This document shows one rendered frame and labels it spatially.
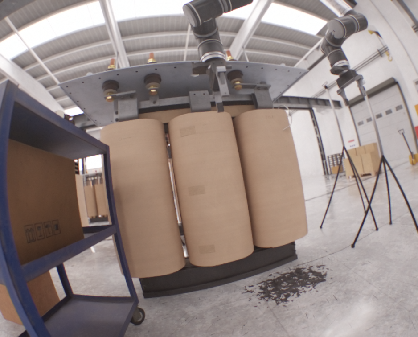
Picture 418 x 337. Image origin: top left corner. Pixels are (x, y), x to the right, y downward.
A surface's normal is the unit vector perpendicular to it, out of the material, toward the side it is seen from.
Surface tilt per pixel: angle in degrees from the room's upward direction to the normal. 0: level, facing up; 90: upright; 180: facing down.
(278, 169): 90
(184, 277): 90
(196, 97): 90
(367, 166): 90
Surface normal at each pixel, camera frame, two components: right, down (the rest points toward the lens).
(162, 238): 0.51, -0.17
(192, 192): -0.26, -0.05
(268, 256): 0.19, -0.13
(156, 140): 0.79, -0.19
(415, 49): -0.97, 0.14
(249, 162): -0.73, 0.05
